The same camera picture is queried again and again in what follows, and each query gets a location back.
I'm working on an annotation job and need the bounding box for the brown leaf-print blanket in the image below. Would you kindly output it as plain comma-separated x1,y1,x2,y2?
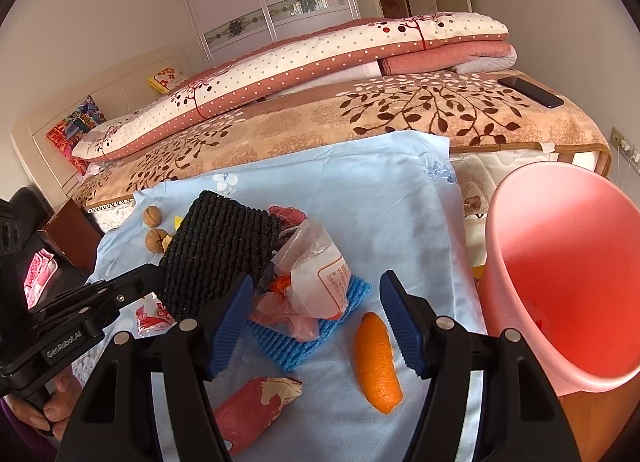
70,69,613,213

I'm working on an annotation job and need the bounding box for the yellow floral pillow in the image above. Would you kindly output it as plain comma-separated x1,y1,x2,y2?
146,67,186,93

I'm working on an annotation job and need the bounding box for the red and white wrapper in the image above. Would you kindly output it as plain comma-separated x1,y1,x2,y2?
136,299,176,338

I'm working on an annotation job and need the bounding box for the black foam net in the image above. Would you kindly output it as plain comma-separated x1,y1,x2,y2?
156,190,282,323

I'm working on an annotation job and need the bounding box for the colourful printed pillow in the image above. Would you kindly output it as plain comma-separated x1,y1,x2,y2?
46,94,108,175

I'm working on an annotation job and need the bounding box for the white quilted mattress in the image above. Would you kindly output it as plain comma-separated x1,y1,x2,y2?
447,149,601,223

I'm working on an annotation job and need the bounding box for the polka-dot folded quilt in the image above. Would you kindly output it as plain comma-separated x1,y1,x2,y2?
72,12,511,163

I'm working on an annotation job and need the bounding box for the light blue floral cloth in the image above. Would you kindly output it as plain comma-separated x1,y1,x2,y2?
70,130,488,462

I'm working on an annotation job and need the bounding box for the dark red wrapper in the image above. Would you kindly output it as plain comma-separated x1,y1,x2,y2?
267,205,308,233

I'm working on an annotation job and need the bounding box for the person's left hand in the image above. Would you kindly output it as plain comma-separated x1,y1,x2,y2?
1,370,84,442

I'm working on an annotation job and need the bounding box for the pink plastic bag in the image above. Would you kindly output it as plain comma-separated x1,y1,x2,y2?
248,289,321,341

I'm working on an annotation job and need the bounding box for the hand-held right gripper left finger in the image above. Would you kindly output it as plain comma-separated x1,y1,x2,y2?
59,273,256,462

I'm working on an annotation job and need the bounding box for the white sliding-door wardrobe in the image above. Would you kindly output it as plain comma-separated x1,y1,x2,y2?
170,0,363,68

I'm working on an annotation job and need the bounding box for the pink plastic bucket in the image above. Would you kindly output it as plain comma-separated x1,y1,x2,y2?
477,160,640,398

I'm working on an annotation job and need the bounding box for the white folded sheet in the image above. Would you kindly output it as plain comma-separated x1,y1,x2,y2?
452,49,518,75

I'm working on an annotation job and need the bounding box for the black smartphone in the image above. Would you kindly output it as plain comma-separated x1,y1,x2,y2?
497,76,565,109

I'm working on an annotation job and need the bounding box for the cream bed headboard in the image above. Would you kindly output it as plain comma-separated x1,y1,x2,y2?
10,44,188,203

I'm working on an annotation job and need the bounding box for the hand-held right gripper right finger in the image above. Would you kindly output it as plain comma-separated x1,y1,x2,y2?
379,271,583,462

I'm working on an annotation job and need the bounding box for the wall socket with charger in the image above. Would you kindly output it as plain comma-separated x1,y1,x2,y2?
611,126,640,163

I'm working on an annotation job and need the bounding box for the red horse-print packet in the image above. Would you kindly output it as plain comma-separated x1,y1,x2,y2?
214,376,304,458

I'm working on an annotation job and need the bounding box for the long orange peel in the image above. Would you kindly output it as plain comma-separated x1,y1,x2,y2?
354,312,404,415

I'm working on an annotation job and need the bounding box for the pink folded blanket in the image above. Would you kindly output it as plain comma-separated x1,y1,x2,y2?
377,39,516,78

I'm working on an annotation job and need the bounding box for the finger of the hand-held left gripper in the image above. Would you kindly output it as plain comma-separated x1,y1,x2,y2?
86,263,166,301
26,291,124,331

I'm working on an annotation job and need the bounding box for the brown wooden nightstand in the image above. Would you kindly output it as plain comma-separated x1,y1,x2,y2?
37,199,103,273

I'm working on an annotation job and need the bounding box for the pink patterned bag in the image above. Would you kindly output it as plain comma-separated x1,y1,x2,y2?
22,249,61,313

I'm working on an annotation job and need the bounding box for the blue foam net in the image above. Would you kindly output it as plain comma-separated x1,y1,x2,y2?
245,274,373,373

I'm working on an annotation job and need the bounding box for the clear plastic bag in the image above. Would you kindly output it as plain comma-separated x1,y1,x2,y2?
272,219,353,320

